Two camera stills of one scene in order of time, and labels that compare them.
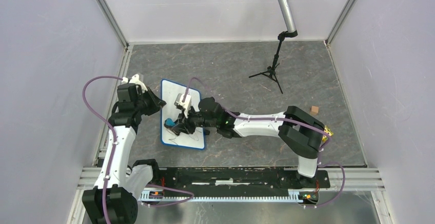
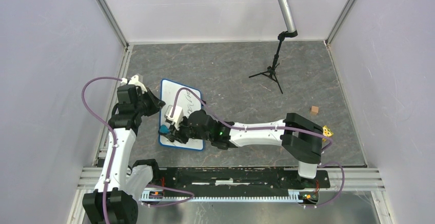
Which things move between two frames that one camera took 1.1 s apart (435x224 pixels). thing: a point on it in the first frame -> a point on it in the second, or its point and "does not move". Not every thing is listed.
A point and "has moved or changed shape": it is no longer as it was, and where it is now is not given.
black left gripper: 157,104 does not move
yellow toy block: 328,130 does not move
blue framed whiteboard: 170,90 does not move
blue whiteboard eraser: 169,123 has moved or changed shape
